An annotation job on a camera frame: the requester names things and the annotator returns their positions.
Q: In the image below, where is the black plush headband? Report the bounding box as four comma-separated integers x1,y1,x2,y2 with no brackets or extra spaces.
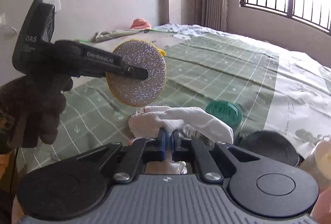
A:
235,130,300,166

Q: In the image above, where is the green patterned bedsheet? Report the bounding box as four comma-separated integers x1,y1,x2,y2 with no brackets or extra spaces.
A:
17,24,330,172

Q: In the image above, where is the pink cloth far away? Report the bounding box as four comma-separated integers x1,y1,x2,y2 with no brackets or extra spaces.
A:
130,18,151,30

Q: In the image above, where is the pink cardboard box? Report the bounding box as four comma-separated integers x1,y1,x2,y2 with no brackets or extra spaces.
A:
311,187,331,224

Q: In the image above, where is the green lid glass jar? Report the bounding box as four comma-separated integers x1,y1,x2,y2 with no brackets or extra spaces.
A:
205,100,242,128

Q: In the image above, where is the dark gloved left hand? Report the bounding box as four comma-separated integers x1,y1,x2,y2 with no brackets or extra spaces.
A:
1,75,73,154

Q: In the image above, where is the large clear labelled jar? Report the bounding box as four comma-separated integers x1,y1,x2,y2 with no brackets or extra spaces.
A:
300,140,331,193

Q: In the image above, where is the white towel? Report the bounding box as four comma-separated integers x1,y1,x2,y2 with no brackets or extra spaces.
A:
128,106,233,144

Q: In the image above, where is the silver glitter round ear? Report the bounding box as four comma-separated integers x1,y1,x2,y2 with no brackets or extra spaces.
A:
106,39,167,107

